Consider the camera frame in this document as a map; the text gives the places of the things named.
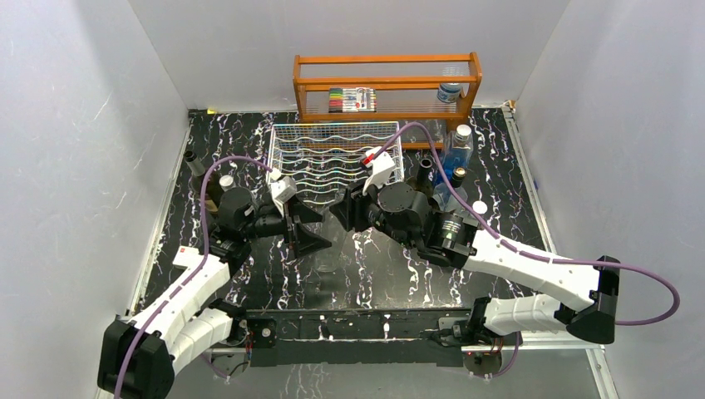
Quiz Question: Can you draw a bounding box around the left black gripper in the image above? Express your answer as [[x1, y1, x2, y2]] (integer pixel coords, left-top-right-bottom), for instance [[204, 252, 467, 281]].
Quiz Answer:
[[242, 196, 332, 259]]

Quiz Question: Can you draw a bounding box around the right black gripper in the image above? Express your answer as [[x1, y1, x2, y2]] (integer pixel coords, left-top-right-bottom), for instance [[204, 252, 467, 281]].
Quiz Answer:
[[329, 173, 417, 250]]

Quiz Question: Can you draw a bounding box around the tall clear glass bottle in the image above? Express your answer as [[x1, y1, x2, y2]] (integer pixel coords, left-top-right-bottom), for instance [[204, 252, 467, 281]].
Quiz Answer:
[[312, 217, 348, 273]]

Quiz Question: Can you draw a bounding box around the dark green wine bottle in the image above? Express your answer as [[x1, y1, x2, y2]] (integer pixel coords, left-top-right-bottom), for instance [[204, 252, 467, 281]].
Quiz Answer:
[[407, 158, 433, 199]]

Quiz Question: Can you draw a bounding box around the square bottle brown label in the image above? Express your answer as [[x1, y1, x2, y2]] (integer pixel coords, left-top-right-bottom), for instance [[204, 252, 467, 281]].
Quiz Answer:
[[432, 167, 468, 214]]

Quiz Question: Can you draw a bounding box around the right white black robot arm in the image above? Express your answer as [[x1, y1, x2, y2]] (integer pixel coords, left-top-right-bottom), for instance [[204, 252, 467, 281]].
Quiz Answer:
[[330, 183, 619, 344]]

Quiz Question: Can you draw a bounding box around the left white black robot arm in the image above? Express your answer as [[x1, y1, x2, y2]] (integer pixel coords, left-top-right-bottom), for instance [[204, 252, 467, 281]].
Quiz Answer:
[[97, 187, 332, 398]]

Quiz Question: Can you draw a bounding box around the round clear bottle white cap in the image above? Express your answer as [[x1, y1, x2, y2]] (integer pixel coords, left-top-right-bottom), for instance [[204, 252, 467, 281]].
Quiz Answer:
[[219, 175, 236, 198]]

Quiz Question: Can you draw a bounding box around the dark wine bottle left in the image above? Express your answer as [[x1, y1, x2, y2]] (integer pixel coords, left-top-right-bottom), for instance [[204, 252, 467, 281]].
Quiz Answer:
[[184, 150, 224, 216]]

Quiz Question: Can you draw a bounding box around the blue glass bottle white cap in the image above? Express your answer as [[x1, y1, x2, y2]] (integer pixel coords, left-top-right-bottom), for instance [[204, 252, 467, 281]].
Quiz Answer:
[[441, 125, 473, 180]]

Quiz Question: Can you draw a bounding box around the clear bottle black label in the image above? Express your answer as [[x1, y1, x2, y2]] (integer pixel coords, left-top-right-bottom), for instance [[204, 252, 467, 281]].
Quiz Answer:
[[466, 200, 488, 229]]

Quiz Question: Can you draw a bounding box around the pack of coloured markers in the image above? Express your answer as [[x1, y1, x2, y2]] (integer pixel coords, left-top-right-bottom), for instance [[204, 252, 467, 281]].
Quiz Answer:
[[328, 87, 377, 113]]

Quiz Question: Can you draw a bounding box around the white box red mark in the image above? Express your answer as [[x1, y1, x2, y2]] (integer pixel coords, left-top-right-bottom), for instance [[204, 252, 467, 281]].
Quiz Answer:
[[172, 246, 207, 271]]

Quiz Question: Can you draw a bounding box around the orange wooden shelf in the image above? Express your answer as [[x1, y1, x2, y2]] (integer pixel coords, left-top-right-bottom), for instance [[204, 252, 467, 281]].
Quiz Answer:
[[293, 52, 482, 136]]

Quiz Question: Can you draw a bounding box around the small white blue jar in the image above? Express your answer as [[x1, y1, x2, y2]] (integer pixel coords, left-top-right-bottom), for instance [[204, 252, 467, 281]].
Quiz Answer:
[[436, 82, 462, 104]]

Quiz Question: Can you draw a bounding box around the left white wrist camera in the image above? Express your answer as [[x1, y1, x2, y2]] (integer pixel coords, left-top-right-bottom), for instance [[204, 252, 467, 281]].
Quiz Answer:
[[268, 168, 297, 216]]

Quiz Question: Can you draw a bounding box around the white wire wine rack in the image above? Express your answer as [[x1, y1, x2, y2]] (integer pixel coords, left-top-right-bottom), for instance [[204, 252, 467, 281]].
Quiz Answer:
[[268, 121, 399, 208]]

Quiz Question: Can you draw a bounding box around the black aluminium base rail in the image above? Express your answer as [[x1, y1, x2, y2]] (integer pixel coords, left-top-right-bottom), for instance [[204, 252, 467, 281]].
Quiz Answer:
[[126, 308, 601, 370]]

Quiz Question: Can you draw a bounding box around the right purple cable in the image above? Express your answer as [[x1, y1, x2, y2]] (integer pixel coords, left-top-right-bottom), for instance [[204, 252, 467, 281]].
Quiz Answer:
[[374, 121, 681, 327]]

